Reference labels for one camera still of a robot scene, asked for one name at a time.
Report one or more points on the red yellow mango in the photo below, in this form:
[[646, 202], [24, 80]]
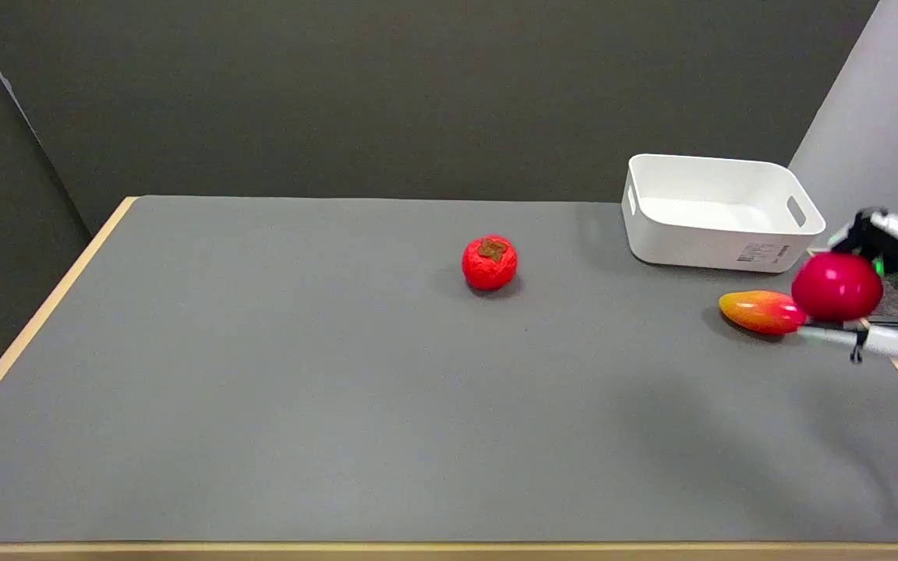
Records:
[[761, 311]]

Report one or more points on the red wrinkled persimmon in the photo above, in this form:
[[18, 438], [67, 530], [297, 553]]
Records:
[[489, 262]]

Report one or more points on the red apple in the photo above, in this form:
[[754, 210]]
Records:
[[836, 286]]

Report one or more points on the white plastic storage box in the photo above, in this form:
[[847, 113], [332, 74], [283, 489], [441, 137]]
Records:
[[718, 212]]

